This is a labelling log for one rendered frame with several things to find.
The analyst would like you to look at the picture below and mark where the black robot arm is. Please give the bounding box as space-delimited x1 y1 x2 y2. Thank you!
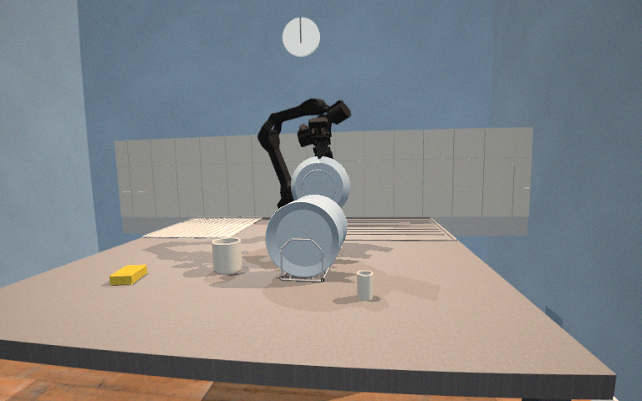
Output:
257 99 351 209

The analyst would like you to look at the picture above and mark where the pale grey cylindrical cup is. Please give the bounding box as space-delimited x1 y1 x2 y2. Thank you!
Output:
357 271 373 301

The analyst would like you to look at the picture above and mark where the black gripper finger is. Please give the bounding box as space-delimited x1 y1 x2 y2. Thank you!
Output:
311 135 329 159
313 147 331 156

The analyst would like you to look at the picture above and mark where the yellow sponge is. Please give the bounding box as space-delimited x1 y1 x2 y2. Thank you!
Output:
110 265 147 285

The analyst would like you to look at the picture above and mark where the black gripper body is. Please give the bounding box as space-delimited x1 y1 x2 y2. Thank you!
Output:
308 117 333 159

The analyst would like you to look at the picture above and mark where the grey tiled splashback panel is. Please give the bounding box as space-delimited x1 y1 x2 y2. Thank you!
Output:
115 127 533 236

